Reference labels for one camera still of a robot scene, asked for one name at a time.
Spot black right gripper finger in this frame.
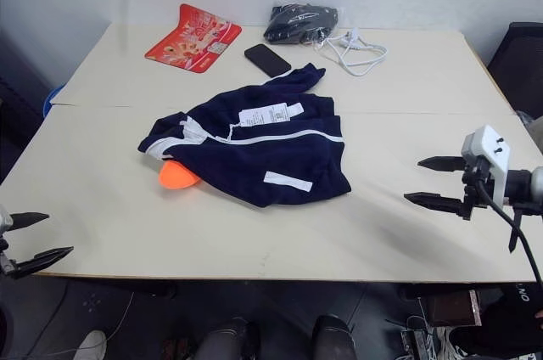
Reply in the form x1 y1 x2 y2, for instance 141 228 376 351
417 156 467 173
403 192 473 221

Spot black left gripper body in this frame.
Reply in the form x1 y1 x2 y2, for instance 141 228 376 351
0 228 17 279

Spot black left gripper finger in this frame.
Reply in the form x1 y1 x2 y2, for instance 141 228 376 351
9 211 51 233
12 245 75 280

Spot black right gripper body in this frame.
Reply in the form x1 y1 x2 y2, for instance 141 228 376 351
462 157 496 209

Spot navy zip jacket white stripes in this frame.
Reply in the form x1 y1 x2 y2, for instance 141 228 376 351
137 62 353 208

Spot white shoe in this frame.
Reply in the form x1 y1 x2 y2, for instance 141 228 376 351
78 329 108 360

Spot brown cardboard box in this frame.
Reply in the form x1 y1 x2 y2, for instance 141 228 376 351
425 289 484 328

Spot black office chair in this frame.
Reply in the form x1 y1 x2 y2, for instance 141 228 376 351
486 21 543 120

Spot black bag white letters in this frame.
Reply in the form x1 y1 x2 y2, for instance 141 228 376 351
448 285 543 360

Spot power strip with plugs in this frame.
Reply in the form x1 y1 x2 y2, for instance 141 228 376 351
400 327 439 360

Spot orange oval ball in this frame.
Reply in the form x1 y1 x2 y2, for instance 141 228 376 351
158 160 200 189

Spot dark rounded shape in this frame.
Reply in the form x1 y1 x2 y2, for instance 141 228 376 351
311 314 358 360
195 316 260 360

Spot black garment in plastic bag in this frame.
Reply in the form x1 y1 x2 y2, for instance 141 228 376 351
263 2 339 46

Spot black smartphone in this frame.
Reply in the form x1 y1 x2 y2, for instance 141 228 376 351
244 43 293 78

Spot red printed flat pouch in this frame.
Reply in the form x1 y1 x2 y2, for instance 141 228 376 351
144 3 243 73

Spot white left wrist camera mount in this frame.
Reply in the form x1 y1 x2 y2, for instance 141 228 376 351
0 205 14 234

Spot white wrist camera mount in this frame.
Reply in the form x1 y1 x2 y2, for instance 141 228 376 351
0 205 14 234
461 124 511 209

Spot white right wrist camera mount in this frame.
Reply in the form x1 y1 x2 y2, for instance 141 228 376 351
461 124 511 209

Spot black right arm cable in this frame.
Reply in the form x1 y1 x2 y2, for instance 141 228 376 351
473 172 543 291

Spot white charger cable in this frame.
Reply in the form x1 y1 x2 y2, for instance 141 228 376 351
314 27 389 77

